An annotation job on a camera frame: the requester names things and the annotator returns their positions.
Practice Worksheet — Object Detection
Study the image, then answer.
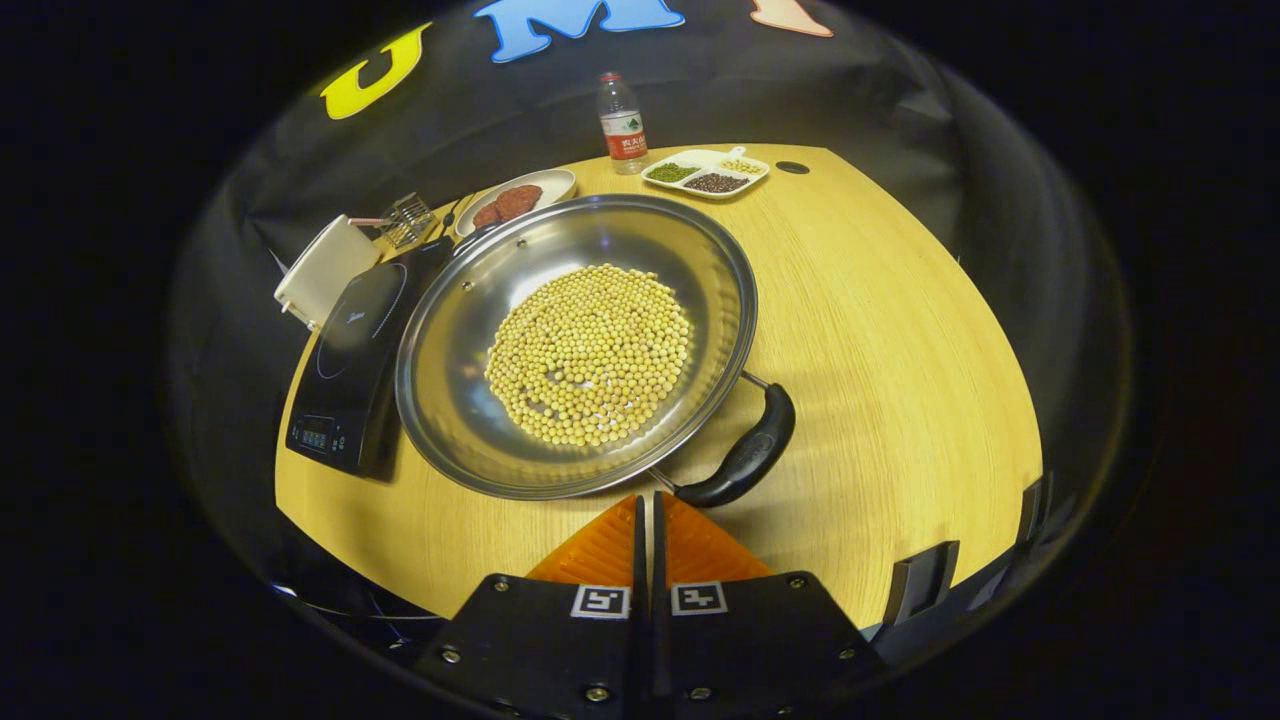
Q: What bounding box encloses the black induction cooktop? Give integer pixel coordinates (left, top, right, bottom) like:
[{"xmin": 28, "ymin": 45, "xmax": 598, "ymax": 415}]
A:
[{"xmin": 285, "ymin": 237, "xmax": 456, "ymax": 479}]

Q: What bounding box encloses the pile of soybeans in pot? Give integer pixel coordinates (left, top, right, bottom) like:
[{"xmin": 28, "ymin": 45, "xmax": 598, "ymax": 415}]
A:
[{"xmin": 484, "ymin": 263, "xmax": 693, "ymax": 448}]

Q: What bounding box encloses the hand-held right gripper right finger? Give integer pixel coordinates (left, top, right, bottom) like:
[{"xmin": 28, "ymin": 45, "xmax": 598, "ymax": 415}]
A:
[{"xmin": 650, "ymin": 490, "xmax": 889, "ymax": 720}]

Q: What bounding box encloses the steel pot with black handles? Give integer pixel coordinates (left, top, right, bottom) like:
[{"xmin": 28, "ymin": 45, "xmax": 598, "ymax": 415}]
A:
[{"xmin": 395, "ymin": 193, "xmax": 798, "ymax": 509}]

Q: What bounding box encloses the metal wire rack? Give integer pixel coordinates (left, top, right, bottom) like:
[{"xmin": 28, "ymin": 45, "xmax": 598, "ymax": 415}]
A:
[{"xmin": 350, "ymin": 192, "xmax": 437, "ymax": 249}]

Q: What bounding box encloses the clear plastic water bottle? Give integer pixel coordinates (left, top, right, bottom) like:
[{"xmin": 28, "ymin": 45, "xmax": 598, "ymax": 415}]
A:
[{"xmin": 597, "ymin": 71, "xmax": 651, "ymax": 176}]

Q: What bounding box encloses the white divided dish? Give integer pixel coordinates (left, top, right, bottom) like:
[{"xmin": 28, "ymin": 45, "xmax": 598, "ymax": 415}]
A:
[{"xmin": 641, "ymin": 146, "xmax": 771, "ymax": 201}]

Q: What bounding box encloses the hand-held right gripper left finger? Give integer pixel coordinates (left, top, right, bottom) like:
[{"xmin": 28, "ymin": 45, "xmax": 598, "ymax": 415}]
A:
[{"xmin": 413, "ymin": 493, "xmax": 651, "ymax": 720}]

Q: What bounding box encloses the white round plate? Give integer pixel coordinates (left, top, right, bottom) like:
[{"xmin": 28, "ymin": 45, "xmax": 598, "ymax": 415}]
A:
[{"xmin": 455, "ymin": 168, "xmax": 578, "ymax": 238}]

